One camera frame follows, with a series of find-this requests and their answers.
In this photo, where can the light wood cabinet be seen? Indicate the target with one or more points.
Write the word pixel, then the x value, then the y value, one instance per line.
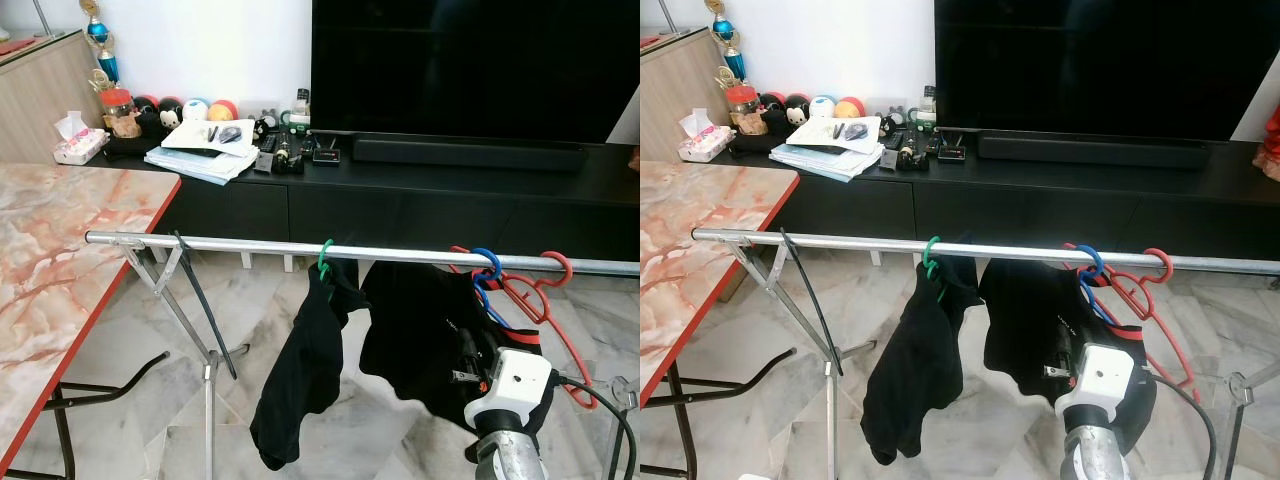
pixel 670 95
pixel 40 100

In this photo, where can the green plastic hanger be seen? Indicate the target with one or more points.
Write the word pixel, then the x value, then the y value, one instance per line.
pixel 325 265
pixel 931 262

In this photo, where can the orange ball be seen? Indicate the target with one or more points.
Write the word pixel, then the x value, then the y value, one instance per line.
pixel 848 109
pixel 222 111

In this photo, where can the silver metal clothes rack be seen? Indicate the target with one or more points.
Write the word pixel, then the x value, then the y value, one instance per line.
pixel 260 245
pixel 860 243

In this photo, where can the gold and blue trophy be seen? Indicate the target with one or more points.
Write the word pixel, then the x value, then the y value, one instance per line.
pixel 732 58
pixel 103 60

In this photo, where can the black shirt with green logo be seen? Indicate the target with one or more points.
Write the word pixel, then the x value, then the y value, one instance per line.
pixel 920 370
pixel 310 370

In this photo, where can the black soundbar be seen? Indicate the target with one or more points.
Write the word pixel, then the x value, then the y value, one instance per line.
pixel 470 155
pixel 1095 152

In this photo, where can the clear bottle with dark cap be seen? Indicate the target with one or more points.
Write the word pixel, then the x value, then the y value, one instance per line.
pixel 927 110
pixel 301 112

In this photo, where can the black flat screen television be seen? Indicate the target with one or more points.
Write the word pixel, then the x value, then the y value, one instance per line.
pixel 470 60
pixel 1100 60

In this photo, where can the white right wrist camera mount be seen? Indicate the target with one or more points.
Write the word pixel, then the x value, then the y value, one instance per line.
pixel 515 385
pixel 1105 380

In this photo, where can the black mouse plush toy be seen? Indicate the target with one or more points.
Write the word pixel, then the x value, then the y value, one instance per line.
pixel 785 110
pixel 160 113

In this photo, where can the red lidded snack jar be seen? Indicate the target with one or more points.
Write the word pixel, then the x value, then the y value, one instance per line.
pixel 118 112
pixel 743 108

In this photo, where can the black shirt with red trim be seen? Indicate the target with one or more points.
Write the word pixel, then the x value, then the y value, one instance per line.
pixel 1030 320
pixel 420 330

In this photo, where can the red laughing Buddha statue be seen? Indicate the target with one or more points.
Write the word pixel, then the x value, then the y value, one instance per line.
pixel 1270 158

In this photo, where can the marble pattern folding table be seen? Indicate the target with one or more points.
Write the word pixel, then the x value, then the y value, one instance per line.
pixel 60 260
pixel 690 250

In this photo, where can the black tape dispenser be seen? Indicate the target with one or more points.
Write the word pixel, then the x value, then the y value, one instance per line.
pixel 913 157
pixel 288 160

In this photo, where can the red plastic hanger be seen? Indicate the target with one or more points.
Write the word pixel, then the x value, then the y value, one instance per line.
pixel 556 254
pixel 1158 250

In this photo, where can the pink tissue box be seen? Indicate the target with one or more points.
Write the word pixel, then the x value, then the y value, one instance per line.
pixel 706 146
pixel 80 148

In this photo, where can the white paper stack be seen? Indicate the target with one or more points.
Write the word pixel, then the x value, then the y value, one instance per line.
pixel 820 158
pixel 195 160

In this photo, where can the white and blue ball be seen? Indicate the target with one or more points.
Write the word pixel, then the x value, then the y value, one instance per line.
pixel 821 107
pixel 196 110

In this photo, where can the blue plastic hanger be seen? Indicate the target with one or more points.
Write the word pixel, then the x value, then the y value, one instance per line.
pixel 485 251
pixel 1090 248

